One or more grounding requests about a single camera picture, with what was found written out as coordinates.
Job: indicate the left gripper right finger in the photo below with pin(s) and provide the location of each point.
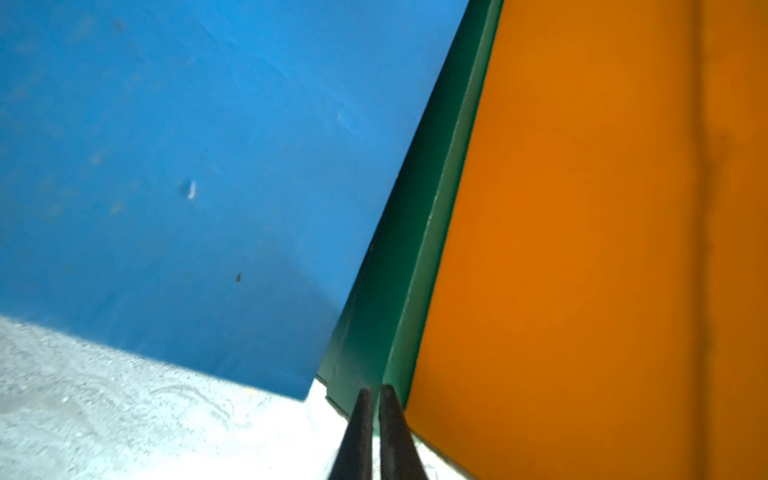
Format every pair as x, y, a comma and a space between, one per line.
399, 459

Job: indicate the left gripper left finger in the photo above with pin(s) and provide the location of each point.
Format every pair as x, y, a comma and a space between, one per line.
354, 456

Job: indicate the green shoebox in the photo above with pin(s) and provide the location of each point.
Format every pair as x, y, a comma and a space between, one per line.
378, 336

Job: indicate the orange shoebox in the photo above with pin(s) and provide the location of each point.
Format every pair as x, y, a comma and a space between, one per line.
600, 310

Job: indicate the blue shoebox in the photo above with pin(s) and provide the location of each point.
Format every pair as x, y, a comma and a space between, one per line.
198, 182

